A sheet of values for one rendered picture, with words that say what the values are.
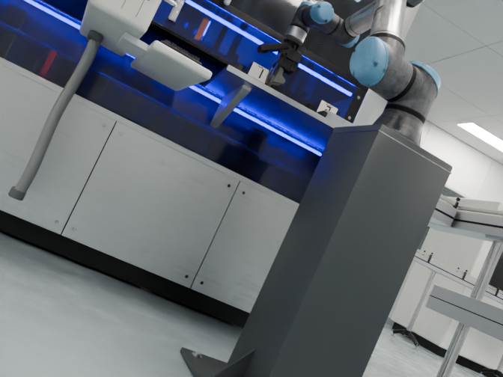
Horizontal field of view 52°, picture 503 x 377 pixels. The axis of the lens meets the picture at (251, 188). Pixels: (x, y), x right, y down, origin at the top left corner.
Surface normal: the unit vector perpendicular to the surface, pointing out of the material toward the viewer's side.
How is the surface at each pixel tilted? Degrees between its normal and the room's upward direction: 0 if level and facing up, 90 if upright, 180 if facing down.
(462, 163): 90
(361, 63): 97
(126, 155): 90
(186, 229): 90
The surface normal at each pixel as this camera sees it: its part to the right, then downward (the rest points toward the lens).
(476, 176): 0.26, 0.04
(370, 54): -0.83, -0.29
